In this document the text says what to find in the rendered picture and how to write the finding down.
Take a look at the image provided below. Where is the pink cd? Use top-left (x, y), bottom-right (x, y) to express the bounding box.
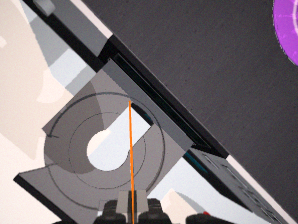
top-left (273, 0), bottom-right (298, 66)

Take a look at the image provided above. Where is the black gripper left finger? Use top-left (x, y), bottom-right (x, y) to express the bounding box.
top-left (51, 190), bottom-right (133, 224)

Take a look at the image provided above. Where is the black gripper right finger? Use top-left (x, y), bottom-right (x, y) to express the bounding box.
top-left (133, 190), bottom-right (236, 224)

